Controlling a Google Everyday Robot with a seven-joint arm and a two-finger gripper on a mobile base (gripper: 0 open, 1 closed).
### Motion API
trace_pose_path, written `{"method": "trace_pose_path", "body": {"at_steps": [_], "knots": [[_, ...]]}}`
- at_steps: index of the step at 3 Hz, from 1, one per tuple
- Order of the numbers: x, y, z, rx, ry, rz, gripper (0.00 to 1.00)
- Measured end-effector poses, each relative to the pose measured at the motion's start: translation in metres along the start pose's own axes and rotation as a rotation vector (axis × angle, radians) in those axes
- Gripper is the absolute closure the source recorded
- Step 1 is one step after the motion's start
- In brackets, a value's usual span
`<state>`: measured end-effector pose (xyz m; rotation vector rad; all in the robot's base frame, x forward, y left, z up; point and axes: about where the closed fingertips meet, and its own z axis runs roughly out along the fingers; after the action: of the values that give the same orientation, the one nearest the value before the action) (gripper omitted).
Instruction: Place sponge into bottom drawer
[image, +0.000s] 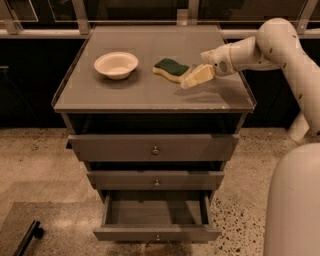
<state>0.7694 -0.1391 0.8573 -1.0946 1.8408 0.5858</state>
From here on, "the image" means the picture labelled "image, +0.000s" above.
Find green yellow sponge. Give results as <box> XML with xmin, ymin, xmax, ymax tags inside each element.
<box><xmin>152</xmin><ymin>58</ymin><xmax>190</xmax><ymax>83</ymax></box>

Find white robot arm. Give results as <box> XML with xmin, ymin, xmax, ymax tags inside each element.
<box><xmin>181</xmin><ymin>18</ymin><xmax>320</xmax><ymax>138</ymax></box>

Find grey open bottom drawer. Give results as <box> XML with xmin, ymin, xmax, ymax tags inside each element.
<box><xmin>94</xmin><ymin>190</ymin><xmax>221</xmax><ymax>242</ymax></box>

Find grey drawer cabinet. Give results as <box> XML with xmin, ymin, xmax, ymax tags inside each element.
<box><xmin>51</xmin><ymin>25</ymin><xmax>257</xmax><ymax>245</ymax></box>

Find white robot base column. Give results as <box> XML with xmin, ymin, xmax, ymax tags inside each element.
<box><xmin>263</xmin><ymin>141</ymin><xmax>320</xmax><ymax>256</ymax></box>

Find metal window rail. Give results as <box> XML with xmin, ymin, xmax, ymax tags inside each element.
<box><xmin>0</xmin><ymin>0</ymin><xmax>320</xmax><ymax>40</ymax></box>

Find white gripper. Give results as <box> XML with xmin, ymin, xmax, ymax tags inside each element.
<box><xmin>181</xmin><ymin>44</ymin><xmax>234</xmax><ymax>89</ymax></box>

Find grey middle drawer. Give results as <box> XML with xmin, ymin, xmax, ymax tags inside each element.
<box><xmin>87</xmin><ymin>170</ymin><xmax>224</xmax><ymax>191</ymax></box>

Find grey top drawer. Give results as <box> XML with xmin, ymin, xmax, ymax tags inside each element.
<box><xmin>68</xmin><ymin>134</ymin><xmax>239</xmax><ymax>162</ymax></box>

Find black bar on floor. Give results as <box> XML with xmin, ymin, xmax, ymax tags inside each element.
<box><xmin>13</xmin><ymin>220</ymin><xmax>44</xmax><ymax>256</ymax></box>

